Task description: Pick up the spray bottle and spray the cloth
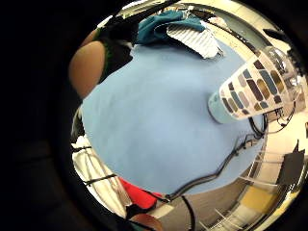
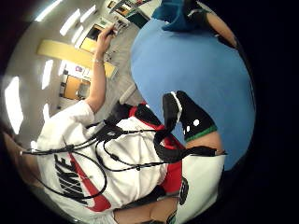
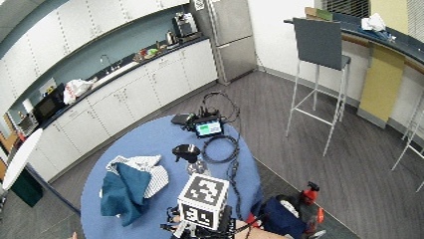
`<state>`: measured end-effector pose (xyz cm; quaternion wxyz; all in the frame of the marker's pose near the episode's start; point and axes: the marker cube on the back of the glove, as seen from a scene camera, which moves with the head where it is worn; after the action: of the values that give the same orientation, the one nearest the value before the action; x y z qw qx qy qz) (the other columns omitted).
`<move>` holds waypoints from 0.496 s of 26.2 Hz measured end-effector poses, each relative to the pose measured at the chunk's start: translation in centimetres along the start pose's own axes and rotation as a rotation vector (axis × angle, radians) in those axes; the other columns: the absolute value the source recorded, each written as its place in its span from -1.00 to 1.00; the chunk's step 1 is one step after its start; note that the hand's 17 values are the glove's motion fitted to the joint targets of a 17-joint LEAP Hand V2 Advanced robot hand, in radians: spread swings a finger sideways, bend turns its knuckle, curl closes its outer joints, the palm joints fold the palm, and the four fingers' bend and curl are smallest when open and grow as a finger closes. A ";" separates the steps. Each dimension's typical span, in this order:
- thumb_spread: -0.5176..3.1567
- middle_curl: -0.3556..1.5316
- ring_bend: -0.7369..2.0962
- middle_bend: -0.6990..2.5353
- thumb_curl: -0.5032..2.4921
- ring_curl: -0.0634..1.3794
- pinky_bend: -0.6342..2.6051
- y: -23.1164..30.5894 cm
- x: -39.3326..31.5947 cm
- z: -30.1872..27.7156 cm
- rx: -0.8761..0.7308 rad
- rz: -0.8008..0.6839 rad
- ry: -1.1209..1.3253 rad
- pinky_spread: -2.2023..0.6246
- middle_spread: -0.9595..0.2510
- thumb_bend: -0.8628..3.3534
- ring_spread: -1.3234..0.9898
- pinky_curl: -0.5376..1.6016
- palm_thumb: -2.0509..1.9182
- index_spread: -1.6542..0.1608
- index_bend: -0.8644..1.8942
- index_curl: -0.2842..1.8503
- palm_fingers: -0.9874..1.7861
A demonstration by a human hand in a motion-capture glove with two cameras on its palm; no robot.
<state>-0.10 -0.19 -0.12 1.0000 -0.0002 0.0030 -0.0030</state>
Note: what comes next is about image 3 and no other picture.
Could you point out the green and red fruit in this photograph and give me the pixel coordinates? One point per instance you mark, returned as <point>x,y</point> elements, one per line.
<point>148,53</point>

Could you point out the white round side table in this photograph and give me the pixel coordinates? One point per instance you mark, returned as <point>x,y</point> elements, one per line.
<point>21,159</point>

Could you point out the clear glass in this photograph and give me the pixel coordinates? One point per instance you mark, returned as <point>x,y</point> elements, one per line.
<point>199,167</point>

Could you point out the sink faucet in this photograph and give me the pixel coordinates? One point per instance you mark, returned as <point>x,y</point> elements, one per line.
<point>106,59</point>

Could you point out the dark green bin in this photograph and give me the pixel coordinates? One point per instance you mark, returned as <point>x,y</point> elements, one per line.
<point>27,187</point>

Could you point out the window blind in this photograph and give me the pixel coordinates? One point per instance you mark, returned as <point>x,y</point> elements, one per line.
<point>346,8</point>

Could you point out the yellow counter panel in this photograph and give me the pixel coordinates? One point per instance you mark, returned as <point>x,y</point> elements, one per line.
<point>382,86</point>

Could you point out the white lower kitchen cabinets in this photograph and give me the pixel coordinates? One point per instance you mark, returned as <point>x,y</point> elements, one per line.
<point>132,93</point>

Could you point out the white kitchen cabinets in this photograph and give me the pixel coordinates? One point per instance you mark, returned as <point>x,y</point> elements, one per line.
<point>132,93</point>
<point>49,43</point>

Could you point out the white upper kitchen cabinets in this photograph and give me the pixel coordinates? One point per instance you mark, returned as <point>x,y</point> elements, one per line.
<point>49,43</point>

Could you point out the flat black box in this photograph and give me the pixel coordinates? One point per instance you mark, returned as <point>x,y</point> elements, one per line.
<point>180,119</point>

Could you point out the navy blue bag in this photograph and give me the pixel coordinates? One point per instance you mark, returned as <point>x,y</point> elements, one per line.
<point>283,219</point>

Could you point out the white metal stool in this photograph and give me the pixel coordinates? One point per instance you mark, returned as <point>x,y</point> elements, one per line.
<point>409,142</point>

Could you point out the brown cardboard box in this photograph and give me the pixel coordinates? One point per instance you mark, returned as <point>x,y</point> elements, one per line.
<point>318,14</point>

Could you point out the white plastic bag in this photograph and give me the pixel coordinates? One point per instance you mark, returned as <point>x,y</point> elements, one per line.
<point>77,89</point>

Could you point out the teal cloth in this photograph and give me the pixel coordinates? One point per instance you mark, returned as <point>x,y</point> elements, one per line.
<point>126,192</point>

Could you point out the black microwave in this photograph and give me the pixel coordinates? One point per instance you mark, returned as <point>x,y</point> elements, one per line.
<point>49,104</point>

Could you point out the small monitor with green screen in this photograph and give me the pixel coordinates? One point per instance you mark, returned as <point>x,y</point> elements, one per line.
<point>209,127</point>

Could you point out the silver toaster oven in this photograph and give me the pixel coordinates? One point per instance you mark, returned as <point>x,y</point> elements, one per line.
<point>27,124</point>

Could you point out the silver kettle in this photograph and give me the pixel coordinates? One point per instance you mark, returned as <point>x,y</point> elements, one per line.
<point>171,38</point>

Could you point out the crumpled white cloth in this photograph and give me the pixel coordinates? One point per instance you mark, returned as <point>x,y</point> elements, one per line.
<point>373,23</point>

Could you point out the grey tall bar chair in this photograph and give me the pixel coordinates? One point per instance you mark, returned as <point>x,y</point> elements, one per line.
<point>320,43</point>

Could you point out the dark blue bar counter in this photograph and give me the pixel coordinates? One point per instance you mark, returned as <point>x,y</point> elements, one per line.
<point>398,40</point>

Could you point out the silver coffee machine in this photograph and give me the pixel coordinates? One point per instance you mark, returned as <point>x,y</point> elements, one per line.
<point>185,25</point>

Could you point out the red and black device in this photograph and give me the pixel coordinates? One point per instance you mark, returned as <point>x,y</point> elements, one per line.
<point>312,205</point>

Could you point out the white striped cloth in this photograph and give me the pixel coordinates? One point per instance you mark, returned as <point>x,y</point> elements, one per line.
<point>156,177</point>

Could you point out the black rounded device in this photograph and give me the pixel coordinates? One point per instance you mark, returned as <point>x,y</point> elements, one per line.
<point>187,151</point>

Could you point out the white cube with black markers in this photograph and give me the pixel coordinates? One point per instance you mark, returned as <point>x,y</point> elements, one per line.
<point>204,199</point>

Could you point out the stainless steel refrigerator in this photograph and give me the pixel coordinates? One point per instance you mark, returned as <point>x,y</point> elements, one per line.
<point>232,36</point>

